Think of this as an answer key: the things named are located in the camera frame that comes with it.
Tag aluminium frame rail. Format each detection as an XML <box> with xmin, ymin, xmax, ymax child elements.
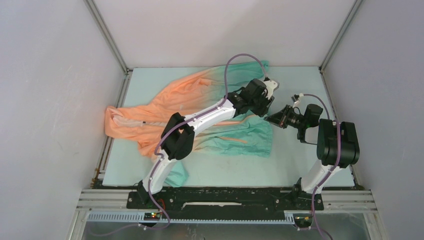
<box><xmin>74</xmin><ymin>187</ymin><xmax>378</xmax><ymax>228</ymax></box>

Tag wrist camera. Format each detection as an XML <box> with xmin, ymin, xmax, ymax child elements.
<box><xmin>291</xmin><ymin>93</ymin><xmax>304</xmax><ymax>108</ymax></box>
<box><xmin>263</xmin><ymin>77</ymin><xmax>280</xmax><ymax>93</ymax></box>

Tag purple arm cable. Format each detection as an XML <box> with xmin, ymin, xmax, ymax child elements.
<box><xmin>298</xmin><ymin>93</ymin><xmax>342</xmax><ymax>239</ymax></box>
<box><xmin>87</xmin><ymin>53</ymin><xmax>269</xmax><ymax>238</ymax></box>

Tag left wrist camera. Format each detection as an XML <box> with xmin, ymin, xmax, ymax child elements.
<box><xmin>263</xmin><ymin>77</ymin><xmax>280</xmax><ymax>93</ymax></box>

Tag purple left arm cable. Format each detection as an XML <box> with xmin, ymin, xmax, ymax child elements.
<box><xmin>87</xmin><ymin>53</ymin><xmax>269</xmax><ymax>238</ymax></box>

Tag teal and orange jacket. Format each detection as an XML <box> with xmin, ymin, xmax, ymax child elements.
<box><xmin>104</xmin><ymin>60</ymin><xmax>274</xmax><ymax>188</ymax></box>

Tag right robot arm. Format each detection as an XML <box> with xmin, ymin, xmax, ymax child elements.
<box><xmin>265</xmin><ymin>104</ymin><xmax>360</xmax><ymax>209</ymax></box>

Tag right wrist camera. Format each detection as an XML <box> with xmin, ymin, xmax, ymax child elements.
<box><xmin>291</xmin><ymin>93</ymin><xmax>304</xmax><ymax>108</ymax></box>

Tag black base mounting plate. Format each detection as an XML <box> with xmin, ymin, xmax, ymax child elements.
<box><xmin>126</xmin><ymin>186</ymin><xmax>324</xmax><ymax>222</ymax></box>

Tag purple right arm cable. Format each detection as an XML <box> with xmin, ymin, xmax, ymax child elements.
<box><xmin>298</xmin><ymin>93</ymin><xmax>342</xmax><ymax>239</ymax></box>

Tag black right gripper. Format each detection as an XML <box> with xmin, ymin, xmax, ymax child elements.
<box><xmin>263</xmin><ymin>104</ymin><xmax>306</xmax><ymax>129</ymax></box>

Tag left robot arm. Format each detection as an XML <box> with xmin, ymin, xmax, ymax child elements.
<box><xmin>136</xmin><ymin>77</ymin><xmax>280</xmax><ymax>208</ymax></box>

